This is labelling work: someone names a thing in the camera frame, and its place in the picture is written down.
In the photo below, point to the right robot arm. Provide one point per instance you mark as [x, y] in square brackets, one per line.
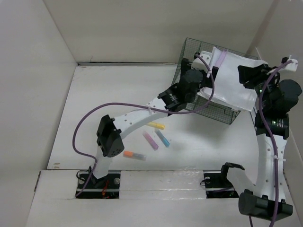
[265, 199]

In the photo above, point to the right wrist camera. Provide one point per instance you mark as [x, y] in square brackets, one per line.
[289, 64]

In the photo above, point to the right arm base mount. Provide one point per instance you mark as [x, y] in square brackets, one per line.
[216, 183]

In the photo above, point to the orange grey highlighter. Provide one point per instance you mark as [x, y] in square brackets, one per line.
[137, 156]

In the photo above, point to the pink purple highlighter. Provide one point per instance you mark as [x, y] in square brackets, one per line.
[150, 140]

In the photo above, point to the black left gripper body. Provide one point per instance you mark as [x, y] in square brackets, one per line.
[206, 81]

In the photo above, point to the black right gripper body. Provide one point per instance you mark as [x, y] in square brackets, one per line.
[256, 82]

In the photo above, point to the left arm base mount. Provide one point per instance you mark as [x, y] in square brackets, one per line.
[107, 187]

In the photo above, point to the blue highlighter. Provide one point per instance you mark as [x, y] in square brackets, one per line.
[162, 138]

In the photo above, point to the yellow highlighter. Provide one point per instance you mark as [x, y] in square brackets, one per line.
[156, 125]

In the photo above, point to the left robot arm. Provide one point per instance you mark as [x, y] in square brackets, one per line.
[112, 131]

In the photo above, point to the clear purple zipper pouch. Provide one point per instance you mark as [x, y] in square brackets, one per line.
[228, 90]

